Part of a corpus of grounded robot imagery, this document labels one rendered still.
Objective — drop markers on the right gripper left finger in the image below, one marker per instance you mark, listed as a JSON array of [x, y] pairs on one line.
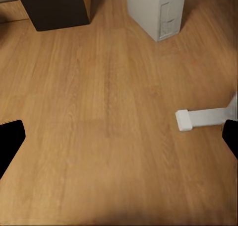
[[12, 135]]

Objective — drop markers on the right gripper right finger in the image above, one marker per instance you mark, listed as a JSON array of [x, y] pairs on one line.
[[230, 135]]

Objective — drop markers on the desktop computer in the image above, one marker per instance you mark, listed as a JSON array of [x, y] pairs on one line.
[[161, 19]]

